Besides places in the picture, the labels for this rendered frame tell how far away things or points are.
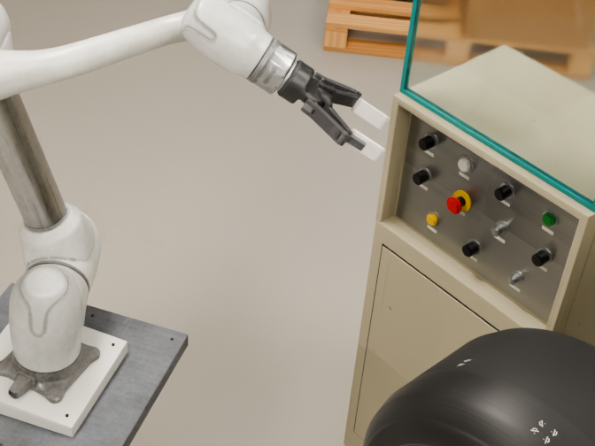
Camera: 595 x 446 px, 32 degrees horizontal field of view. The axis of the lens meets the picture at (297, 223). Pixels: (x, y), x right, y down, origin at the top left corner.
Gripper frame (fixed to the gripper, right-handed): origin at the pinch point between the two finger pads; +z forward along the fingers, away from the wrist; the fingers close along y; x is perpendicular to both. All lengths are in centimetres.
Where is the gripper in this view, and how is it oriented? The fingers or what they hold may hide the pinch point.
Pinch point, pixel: (377, 135)
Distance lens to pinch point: 192.0
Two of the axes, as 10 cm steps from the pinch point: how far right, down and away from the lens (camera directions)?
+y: -1.3, 5.1, -8.5
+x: 5.4, -6.9, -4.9
